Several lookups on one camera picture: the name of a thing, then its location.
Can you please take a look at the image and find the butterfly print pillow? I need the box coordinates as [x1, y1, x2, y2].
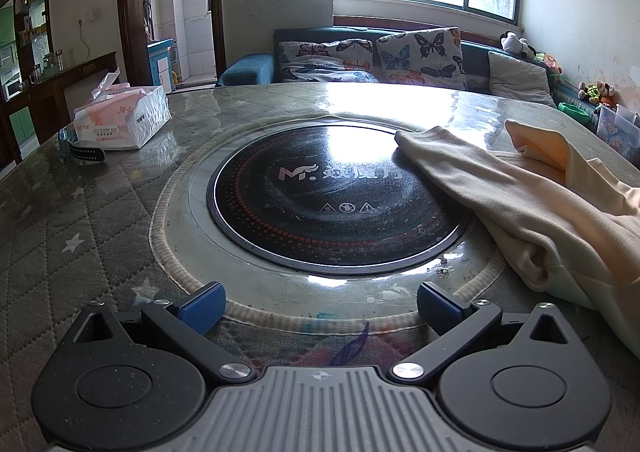
[276, 38, 381, 84]
[376, 27, 468, 92]

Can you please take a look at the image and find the round black induction cooktop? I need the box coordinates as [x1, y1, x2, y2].
[206, 121, 475, 278]

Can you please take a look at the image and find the panda plush toy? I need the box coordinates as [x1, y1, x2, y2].
[500, 31, 536, 58]

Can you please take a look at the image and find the small blue cabinet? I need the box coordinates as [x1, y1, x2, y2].
[146, 38, 174, 86]

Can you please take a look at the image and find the cream sweatshirt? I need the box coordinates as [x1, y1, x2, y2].
[394, 119, 640, 313]

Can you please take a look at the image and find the blue corner sofa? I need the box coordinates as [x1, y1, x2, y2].
[216, 25, 601, 133]

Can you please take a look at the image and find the pink plush toy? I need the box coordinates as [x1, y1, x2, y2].
[537, 52, 563, 76]

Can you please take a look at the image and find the dark wooden sideboard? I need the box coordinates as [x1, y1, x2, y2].
[0, 51, 118, 168]

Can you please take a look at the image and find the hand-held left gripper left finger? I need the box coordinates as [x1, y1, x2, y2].
[65, 282, 254, 382]

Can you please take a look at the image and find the wooden display shelf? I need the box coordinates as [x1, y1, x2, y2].
[0, 0, 53, 103]

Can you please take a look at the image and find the green plastic basin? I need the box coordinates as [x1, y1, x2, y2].
[557, 102, 598, 125]

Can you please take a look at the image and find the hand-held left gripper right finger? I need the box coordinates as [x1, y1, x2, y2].
[390, 281, 582, 383]

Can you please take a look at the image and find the small plush toys cluster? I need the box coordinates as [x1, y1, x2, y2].
[577, 81, 617, 106]

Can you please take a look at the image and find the pink white tissue pack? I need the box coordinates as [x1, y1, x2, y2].
[72, 67, 172, 151]

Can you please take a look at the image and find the dark wooden door frame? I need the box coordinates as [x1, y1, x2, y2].
[116, 0, 226, 88]

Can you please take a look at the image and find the clear plastic storage box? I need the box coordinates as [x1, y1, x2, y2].
[595, 104, 640, 158]

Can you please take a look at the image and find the grey plain pillow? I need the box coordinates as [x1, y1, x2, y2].
[487, 51, 558, 108]

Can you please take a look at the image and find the black strap watch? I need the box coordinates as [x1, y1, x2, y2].
[57, 127, 107, 164]

